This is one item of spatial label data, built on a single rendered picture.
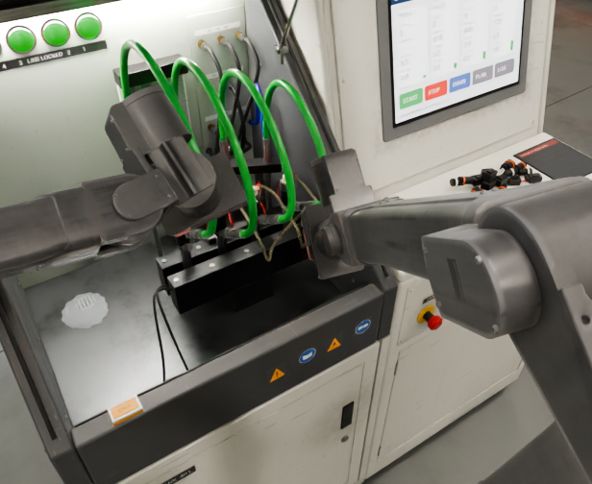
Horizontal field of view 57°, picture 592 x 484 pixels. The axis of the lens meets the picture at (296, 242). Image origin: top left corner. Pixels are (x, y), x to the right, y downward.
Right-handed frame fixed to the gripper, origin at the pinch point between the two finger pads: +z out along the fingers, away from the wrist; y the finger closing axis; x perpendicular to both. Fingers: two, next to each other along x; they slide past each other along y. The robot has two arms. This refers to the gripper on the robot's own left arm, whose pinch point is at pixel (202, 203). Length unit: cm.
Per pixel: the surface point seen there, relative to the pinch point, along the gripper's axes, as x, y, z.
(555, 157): 19, -85, 60
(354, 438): 63, -8, 72
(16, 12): -45, 15, 21
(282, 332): 24.2, -2.4, 29.8
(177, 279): 6.6, 11.7, 36.8
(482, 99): -2, -71, 54
